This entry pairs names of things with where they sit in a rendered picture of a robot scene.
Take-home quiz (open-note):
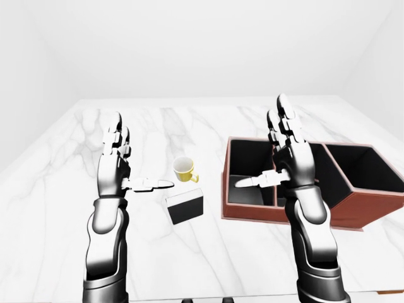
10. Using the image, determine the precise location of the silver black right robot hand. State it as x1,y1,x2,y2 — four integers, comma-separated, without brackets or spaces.
234,93,318,191

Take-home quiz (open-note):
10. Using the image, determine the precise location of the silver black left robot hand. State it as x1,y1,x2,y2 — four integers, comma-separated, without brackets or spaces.
97,110,175,199

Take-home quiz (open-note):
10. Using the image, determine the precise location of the black and white book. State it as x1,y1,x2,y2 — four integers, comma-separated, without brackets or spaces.
165,187,205,226

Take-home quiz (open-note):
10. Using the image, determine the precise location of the red-brown desk caddy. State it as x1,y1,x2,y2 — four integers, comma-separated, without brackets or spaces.
220,136,404,232

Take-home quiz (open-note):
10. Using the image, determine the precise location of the yellow mug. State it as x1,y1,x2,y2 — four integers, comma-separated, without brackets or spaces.
172,156,200,184

